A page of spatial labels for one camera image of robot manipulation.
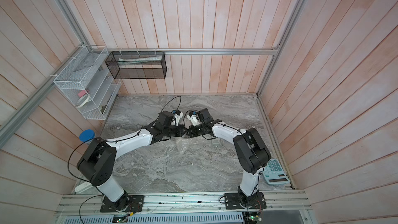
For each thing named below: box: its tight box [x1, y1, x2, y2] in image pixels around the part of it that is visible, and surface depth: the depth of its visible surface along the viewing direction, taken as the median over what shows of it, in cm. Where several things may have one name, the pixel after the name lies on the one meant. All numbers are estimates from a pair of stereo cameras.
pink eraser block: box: [77, 89, 87, 98], surface depth 84 cm
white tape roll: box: [76, 94, 90, 109], surface depth 81 cm
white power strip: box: [74, 181, 93, 194], surface depth 78 cm
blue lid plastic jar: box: [78, 129, 96, 144], surface depth 76 cm
